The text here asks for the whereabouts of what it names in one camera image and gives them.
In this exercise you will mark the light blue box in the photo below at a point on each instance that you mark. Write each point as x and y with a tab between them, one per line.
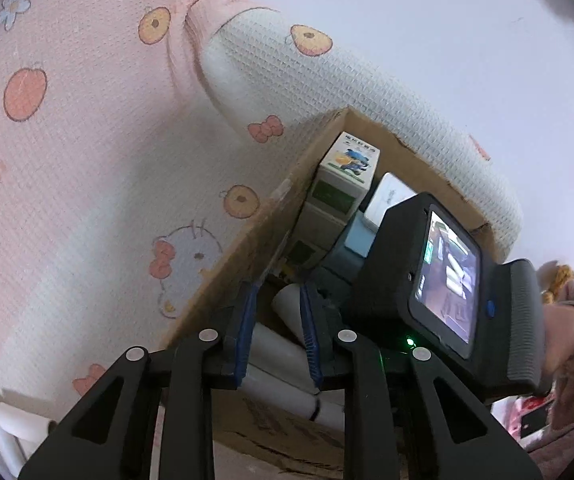
359	240

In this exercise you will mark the white cylindrical object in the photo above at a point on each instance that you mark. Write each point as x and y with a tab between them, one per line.
17	432

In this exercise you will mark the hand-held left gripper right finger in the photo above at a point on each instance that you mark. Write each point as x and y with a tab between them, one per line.
310	340

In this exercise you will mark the cardboard box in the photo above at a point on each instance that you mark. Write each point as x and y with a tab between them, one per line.
267	240

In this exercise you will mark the white box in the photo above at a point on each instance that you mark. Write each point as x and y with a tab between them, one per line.
387	200

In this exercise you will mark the printed waffle blanket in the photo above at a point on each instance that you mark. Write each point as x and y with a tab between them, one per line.
92	200

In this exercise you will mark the green and white cartoon carton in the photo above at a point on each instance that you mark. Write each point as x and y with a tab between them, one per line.
349	170

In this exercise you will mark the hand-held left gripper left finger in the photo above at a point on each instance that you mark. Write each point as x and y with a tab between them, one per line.
245	340

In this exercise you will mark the brown plush toy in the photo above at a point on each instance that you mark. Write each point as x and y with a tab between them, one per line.
557	277

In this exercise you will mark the pink printed cloth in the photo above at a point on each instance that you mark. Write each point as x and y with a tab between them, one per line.
202	25

